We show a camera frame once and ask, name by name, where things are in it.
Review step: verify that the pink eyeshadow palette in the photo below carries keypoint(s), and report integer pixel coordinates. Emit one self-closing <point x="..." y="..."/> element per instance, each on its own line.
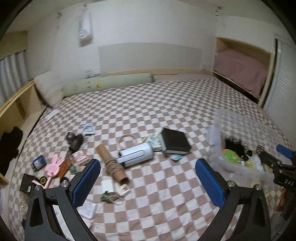
<point x="80" y="158"/>

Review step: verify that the pink folded blanket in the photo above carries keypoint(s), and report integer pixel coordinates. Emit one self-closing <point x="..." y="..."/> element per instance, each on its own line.
<point x="244" y="70"/>

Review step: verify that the white power adapter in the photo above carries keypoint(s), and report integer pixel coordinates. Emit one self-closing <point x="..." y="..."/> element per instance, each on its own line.
<point x="87" y="210"/>

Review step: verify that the blue ink bottle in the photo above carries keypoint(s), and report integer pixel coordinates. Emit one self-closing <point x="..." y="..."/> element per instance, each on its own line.
<point x="38" y="163"/>

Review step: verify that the green bolster pillow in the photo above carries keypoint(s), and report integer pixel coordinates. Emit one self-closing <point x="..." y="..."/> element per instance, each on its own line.
<point x="105" y="83"/>

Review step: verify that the white cylindrical appliance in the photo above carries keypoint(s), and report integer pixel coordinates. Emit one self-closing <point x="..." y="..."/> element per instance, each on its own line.
<point x="135" y="155"/>

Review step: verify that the black book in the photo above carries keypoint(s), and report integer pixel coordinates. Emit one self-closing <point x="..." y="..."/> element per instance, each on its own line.
<point x="174" y="142"/>

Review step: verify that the cardboard tube with twine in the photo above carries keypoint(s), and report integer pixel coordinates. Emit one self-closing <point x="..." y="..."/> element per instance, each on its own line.
<point x="112" y="167"/>

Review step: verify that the black feather toy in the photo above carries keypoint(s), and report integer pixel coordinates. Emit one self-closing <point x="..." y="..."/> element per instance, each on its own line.
<point x="238" y="147"/>

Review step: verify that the white slatted closet door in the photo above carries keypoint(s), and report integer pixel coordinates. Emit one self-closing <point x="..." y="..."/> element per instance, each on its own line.
<point x="280" y="103"/>

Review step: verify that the pink bunny fan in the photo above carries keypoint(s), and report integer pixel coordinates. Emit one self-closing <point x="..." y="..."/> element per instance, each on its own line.
<point x="52" y="171"/>

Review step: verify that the clear plastic storage bin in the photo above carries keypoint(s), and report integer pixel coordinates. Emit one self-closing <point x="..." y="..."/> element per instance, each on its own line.
<point x="253" y="134"/>

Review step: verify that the white fluffy pillow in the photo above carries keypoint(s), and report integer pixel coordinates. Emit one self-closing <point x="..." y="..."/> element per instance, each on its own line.
<point x="49" y="86"/>

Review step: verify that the checkered bed sheet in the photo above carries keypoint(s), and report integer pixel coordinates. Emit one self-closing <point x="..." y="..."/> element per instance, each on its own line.
<point x="167" y="201"/>

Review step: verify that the patterned tissue pack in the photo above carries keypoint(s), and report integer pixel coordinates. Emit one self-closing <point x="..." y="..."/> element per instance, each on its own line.
<point x="154" y="140"/>

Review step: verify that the round dinosaur coaster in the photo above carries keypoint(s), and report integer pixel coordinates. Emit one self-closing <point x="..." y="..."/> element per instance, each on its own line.
<point x="231" y="156"/>

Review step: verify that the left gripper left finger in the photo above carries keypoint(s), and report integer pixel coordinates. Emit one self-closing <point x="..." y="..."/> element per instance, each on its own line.
<point x="42" y="223"/>

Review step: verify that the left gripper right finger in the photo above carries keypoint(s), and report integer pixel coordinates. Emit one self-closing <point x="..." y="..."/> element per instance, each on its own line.
<point x="253" y="222"/>

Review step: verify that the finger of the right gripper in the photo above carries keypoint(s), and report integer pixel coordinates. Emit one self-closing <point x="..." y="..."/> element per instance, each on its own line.
<point x="285" y="151"/>
<point x="270" y="160"/>

